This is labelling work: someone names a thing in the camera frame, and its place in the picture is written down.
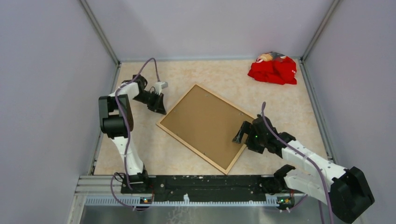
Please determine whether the left controller board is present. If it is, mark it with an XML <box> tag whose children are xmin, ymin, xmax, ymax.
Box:
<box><xmin>140</xmin><ymin>197</ymin><xmax>152</xmax><ymax>204</ymax></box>

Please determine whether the red crumpled cloth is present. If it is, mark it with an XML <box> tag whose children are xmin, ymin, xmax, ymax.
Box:
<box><xmin>247</xmin><ymin>51</ymin><xmax>297</xmax><ymax>85</ymax></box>

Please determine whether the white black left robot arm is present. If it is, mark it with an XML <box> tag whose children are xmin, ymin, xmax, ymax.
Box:
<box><xmin>99</xmin><ymin>75</ymin><xmax>168</xmax><ymax>193</ymax></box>

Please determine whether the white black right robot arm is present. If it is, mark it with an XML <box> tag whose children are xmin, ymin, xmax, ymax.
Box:
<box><xmin>232</xmin><ymin>115</ymin><xmax>375</xmax><ymax>224</ymax></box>

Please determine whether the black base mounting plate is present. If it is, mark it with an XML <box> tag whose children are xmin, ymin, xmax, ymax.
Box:
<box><xmin>120</xmin><ymin>175</ymin><xmax>291</xmax><ymax>202</ymax></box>

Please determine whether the aluminium front rail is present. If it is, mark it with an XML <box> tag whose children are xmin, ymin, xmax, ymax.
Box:
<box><xmin>75</xmin><ymin>174</ymin><xmax>356</xmax><ymax>196</ymax></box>

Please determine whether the controller board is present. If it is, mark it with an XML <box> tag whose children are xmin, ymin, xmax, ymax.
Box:
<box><xmin>277</xmin><ymin>197</ymin><xmax>295</xmax><ymax>205</ymax></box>
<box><xmin>140</xmin><ymin>197</ymin><xmax>152</xmax><ymax>204</ymax></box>

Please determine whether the right controller board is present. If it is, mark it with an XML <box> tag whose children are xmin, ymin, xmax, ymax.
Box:
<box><xmin>277</xmin><ymin>197</ymin><xmax>295</xmax><ymax>205</ymax></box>

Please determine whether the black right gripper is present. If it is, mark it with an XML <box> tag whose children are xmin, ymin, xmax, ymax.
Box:
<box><xmin>233</xmin><ymin>120</ymin><xmax>267</xmax><ymax>154</ymax></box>

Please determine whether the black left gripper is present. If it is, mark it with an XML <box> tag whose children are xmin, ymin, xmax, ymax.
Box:
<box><xmin>133</xmin><ymin>91</ymin><xmax>166</xmax><ymax>115</ymax></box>

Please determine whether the wooden picture frame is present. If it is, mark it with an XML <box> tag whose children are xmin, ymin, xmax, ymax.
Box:
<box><xmin>156</xmin><ymin>84</ymin><xmax>257</xmax><ymax>175</ymax></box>

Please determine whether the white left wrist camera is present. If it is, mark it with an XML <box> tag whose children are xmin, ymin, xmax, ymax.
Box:
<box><xmin>153</xmin><ymin>81</ymin><xmax>168</xmax><ymax>95</ymax></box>

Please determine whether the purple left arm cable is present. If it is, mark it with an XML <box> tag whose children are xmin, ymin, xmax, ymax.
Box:
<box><xmin>110</xmin><ymin>57</ymin><xmax>162</xmax><ymax>211</ymax></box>

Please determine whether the white toothed cable duct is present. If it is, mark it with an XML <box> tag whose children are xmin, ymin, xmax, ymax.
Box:
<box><xmin>85</xmin><ymin>195</ymin><xmax>279</xmax><ymax>207</ymax></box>

